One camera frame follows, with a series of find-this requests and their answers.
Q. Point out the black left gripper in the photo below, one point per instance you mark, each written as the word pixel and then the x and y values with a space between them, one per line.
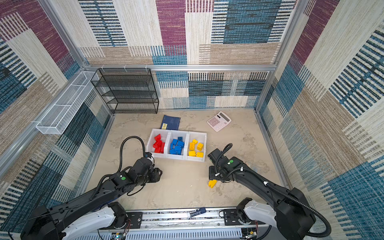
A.
pixel 156 174

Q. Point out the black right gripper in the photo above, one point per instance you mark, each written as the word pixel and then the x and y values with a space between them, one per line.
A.
pixel 212 175

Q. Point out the red long lego brick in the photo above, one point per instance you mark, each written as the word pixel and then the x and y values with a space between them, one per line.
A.
pixel 162 147
pixel 158 144

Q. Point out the red square lego brick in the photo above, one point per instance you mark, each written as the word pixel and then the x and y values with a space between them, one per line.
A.
pixel 158 137

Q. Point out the blue long lego brick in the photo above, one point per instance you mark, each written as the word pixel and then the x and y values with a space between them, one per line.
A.
pixel 174 143

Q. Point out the blue small lego brick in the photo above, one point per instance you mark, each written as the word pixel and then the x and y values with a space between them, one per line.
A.
pixel 180 145

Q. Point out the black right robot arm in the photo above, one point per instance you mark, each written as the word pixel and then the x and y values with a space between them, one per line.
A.
pixel 293 220

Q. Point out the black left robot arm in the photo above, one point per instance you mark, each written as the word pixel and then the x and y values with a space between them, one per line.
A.
pixel 96 209

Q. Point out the white left bin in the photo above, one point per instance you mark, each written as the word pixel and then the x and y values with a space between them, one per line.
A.
pixel 165 138

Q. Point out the white bin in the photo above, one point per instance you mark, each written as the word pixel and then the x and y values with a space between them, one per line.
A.
pixel 165 138
pixel 201 138
pixel 175 135

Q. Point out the white right bin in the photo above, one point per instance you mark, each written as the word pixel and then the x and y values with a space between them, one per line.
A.
pixel 201 138

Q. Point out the white middle bin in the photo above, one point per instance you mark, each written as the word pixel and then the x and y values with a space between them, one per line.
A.
pixel 175 135

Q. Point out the blue label tag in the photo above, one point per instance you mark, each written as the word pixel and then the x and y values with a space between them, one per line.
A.
pixel 197 212

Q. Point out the pink calculator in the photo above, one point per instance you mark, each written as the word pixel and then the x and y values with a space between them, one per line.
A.
pixel 219 121

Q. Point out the blue notebook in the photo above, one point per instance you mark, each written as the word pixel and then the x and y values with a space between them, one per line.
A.
pixel 170 123

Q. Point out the black wire mesh shelf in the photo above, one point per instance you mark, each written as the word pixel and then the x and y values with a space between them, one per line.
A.
pixel 127 91

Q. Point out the white wire mesh basket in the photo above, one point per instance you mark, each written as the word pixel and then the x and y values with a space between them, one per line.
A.
pixel 60 115

